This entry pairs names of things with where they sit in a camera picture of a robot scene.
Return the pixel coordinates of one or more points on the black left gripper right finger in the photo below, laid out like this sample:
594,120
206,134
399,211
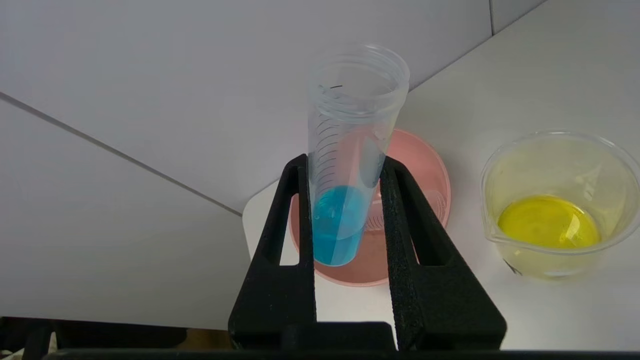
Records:
440,310

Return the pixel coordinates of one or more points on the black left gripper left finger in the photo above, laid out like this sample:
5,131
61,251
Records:
275,300

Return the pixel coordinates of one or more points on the blue pigment test tube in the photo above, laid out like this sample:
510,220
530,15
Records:
340,220

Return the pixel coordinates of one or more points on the clear glass beaker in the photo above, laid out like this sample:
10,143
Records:
550,225

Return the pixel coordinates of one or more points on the pink bowl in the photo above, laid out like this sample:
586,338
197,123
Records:
425,170

